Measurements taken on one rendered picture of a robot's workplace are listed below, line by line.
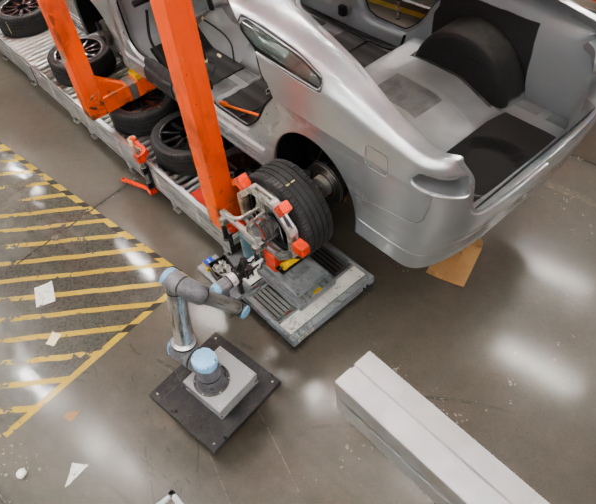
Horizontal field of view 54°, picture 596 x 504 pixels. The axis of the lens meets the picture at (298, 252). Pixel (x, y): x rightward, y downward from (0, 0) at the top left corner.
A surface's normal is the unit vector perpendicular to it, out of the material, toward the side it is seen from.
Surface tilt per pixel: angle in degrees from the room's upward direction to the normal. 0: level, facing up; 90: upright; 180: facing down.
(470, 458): 0
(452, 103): 22
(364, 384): 0
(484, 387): 0
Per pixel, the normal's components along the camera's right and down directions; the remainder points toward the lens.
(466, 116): 0.16, -0.42
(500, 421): -0.07, -0.64
